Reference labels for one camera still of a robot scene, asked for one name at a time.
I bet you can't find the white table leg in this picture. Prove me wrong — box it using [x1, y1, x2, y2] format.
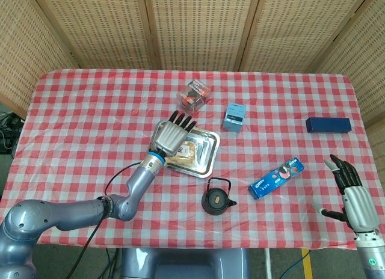
[263, 248, 271, 279]

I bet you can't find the woven bamboo folding screen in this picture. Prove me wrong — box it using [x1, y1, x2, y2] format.
[0, 0, 385, 183]

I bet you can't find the blue Oreo cookie box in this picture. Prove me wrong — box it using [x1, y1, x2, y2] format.
[248, 158, 304, 201]

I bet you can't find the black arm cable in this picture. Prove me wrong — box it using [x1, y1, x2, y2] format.
[66, 161, 143, 279]

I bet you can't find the bagged pastry snack pack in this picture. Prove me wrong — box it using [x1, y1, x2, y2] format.
[165, 139, 199, 167]

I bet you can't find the black floor cable bundle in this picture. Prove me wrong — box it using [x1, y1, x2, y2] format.
[0, 111, 26, 155]

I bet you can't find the light blue cardboard box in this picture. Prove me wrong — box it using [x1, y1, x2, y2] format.
[222, 102, 247, 133]

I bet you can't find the black teapot with cork knob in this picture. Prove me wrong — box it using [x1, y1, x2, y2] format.
[201, 177, 238, 216]

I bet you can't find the grey-blue robot torso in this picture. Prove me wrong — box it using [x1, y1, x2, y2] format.
[120, 247, 252, 279]

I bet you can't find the silver rectangular metal tray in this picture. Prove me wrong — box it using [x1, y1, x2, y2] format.
[149, 121, 221, 179]

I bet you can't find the red white checked tablecloth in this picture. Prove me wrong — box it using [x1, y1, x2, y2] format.
[1, 69, 385, 250]

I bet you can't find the clear box with orange items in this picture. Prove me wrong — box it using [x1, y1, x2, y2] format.
[176, 78, 211, 114]

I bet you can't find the navy blue long box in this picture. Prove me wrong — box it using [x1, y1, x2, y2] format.
[306, 117, 352, 133]

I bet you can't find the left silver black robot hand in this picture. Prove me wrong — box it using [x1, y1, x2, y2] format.
[149, 110, 198, 158]

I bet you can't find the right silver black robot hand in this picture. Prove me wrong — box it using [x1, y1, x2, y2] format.
[312, 154, 380, 235]

